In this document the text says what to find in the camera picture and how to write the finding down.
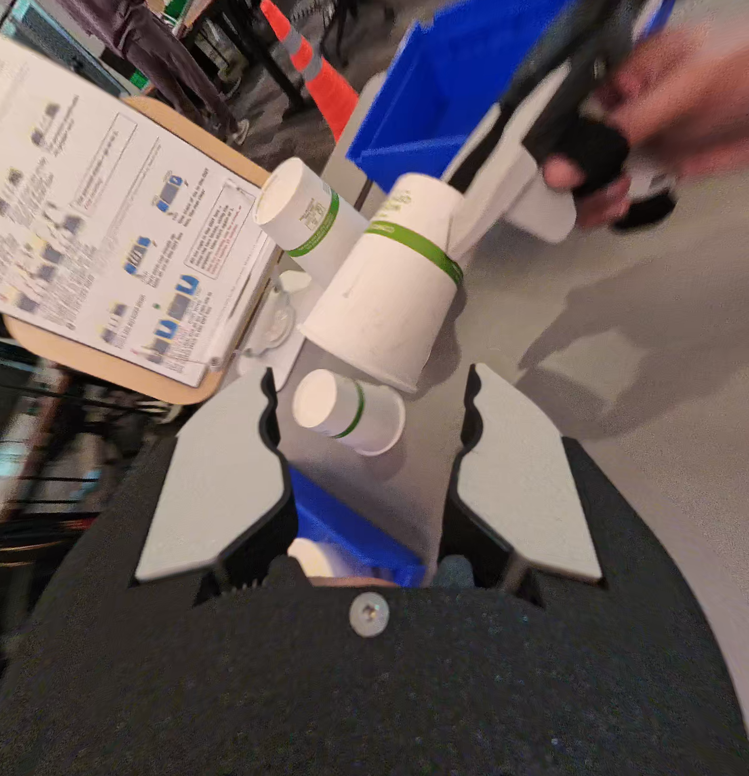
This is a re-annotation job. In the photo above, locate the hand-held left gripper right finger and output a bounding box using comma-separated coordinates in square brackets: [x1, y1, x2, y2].
[441, 363, 604, 594]

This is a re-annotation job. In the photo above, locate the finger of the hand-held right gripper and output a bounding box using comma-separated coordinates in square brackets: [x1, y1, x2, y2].
[447, 141, 579, 257]
[441, 78, 534, 193]

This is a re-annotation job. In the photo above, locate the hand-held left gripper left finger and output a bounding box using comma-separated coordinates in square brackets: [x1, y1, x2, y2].
[134, 367, 299, 592]

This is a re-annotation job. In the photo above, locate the blue plastic bin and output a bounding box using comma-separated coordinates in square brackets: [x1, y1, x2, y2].
[288, 467, 427, 589]
[346, 0, 678, 196]

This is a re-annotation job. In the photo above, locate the white paper cup green band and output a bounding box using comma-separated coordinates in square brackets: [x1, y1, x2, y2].
[251, 156, 370, 286]
[291, 369, 407, 457]
[297, 173, 465, 395]
[288, 536, 342, 580]

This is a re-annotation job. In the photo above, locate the orange traffic cone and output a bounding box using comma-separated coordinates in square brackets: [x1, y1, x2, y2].
[259, 0, 360, 144]

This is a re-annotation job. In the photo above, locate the wooden sign board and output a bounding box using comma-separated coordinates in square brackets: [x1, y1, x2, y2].
[0, 30, 286, 405]

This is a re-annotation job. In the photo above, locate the white instruction sheet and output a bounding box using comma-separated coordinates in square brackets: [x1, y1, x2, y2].
[0, 30, 276, 389]

